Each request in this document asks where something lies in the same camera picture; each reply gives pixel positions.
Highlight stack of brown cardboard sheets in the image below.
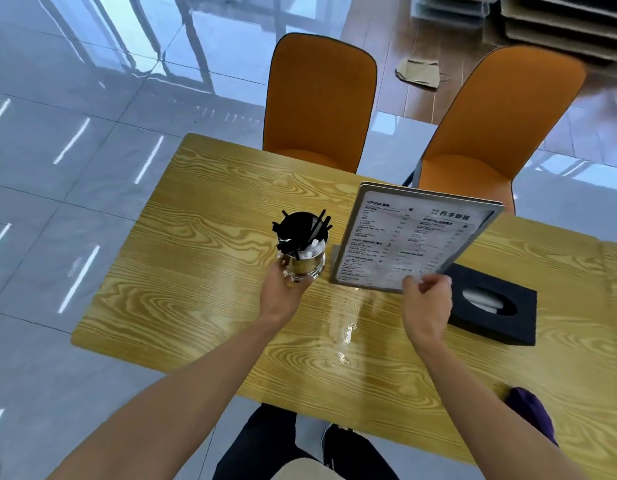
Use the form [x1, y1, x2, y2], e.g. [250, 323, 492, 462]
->
[481, 0, 617, 63]

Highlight beige cloth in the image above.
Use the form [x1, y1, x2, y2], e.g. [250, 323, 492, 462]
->
[267, 457, 345, 480]

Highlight person's right leg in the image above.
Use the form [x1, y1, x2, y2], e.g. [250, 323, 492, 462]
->
[321, 423, 400, 480]

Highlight stack of grey boards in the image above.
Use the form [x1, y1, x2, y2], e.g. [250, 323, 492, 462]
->
[411, 0, 500, 28]

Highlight clear glass holder cup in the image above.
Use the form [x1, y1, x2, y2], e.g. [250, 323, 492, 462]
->
[275, 234, 330, 284]

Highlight white tissue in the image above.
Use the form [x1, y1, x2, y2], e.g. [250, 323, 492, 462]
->
[461, 288, 507, 313]

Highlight person's right hand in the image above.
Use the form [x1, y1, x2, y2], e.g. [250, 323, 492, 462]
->
[401, 273, 454, 353]

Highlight black tissue box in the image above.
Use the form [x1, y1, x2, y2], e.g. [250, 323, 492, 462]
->
[441, 263, 538, 347]

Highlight person's leg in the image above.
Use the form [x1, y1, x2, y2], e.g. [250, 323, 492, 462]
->
[213, 402, 330, 480]
[321, 423, 400, 480]

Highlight orange chair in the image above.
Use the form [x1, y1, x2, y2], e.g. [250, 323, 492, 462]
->
[403, 44, 588, 216]
[262, 32, 379, 175]

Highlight grey framed menu stand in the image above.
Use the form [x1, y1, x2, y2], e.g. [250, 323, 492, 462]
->
[330, 181, 506, 295]

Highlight brown cardboard scrap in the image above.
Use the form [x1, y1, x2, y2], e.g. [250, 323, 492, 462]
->
[395, 58, 442, 89]

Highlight white sugar packets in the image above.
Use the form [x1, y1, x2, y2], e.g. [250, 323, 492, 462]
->
[297, 238, 326, 261]

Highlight person's left forearm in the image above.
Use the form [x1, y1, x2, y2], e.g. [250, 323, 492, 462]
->
[47, 315, 290, 480]

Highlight purple cloth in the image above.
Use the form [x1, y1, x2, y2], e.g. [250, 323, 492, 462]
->
[504, 387, 560, 447]

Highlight person's left leg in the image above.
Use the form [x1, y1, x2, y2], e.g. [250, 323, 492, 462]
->
[213, 402, 330, 480]

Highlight person's left hand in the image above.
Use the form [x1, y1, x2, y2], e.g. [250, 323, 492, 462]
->
[258, 254, 314, 326]

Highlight person's right forearm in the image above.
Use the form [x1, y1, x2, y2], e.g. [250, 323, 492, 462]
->
[414, 339, 592, 480]

